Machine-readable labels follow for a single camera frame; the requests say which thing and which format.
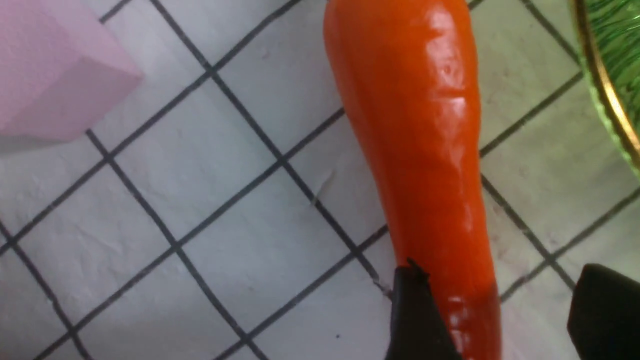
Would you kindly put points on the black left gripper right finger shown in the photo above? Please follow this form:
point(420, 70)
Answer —
point(604, 316)

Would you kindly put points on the pink foam cube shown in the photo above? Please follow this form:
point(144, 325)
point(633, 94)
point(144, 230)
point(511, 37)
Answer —
point(61, 70)

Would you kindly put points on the green glass leaf plate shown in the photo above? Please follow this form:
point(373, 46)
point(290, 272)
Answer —
point(608, 34)

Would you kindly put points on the white checkered tablecloth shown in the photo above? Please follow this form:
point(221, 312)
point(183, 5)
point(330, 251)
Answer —
point(224, 211)

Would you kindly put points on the orange toy carrot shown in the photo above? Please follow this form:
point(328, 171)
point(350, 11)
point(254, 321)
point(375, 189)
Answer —
point(407, 75)

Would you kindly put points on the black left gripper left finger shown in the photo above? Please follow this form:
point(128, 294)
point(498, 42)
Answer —
point(417, 330)

